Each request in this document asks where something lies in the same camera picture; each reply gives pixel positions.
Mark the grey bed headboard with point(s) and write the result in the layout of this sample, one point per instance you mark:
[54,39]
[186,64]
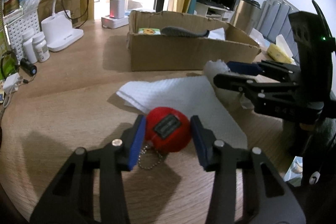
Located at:
[275,19]

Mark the small black cylinder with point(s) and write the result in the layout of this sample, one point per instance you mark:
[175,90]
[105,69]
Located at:
[29,66]

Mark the steel tumbler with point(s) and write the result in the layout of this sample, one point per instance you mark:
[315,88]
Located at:
[244,16]

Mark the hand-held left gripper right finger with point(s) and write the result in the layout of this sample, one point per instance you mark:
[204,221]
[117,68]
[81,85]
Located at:
[201,142]

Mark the yellow duck tissue pack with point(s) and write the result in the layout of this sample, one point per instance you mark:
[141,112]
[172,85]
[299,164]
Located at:
[149,31]

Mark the white plug adapter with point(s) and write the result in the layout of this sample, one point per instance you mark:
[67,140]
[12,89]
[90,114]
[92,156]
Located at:
[10,83]

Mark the white perforated basket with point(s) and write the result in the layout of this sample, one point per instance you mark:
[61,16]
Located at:
[21,22]

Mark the white charger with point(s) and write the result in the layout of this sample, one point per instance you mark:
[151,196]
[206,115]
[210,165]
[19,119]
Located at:
[116,8]

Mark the green snack bag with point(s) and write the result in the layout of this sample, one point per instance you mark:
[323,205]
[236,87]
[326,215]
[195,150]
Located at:
[5,56]

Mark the cotton swab pack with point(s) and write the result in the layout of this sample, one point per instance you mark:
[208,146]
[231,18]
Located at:
[216,67]

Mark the white paper towel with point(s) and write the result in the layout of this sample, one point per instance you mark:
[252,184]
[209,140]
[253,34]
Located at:
[170,92]

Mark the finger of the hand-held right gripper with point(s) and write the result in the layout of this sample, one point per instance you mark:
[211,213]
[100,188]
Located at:
[244,68]
[231,81]

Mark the clear plastic bag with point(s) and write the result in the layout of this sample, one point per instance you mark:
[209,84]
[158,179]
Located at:
[217,34]

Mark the blue printed blanket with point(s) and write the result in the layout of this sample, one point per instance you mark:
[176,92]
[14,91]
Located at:
[295,169]

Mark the white power strip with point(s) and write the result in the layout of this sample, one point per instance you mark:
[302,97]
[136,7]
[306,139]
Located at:
[113,22]

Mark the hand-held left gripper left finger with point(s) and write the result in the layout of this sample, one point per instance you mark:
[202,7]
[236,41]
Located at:
[137,140]

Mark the grey ribbed cloth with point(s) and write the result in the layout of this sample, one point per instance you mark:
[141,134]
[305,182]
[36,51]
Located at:
[181,32]

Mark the cardboard box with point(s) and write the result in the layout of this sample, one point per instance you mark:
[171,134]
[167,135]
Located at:
[183,53]

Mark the white pill bottle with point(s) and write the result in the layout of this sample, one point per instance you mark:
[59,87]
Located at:
[42,48]
[29,48]

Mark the white computer desk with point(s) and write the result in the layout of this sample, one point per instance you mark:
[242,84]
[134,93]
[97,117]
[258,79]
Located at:
[202,7]

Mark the white desk lamp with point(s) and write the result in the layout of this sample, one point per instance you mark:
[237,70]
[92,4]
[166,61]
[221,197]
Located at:
[60,35]

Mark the yellow sponge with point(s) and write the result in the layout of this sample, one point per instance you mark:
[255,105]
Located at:
[278,52]

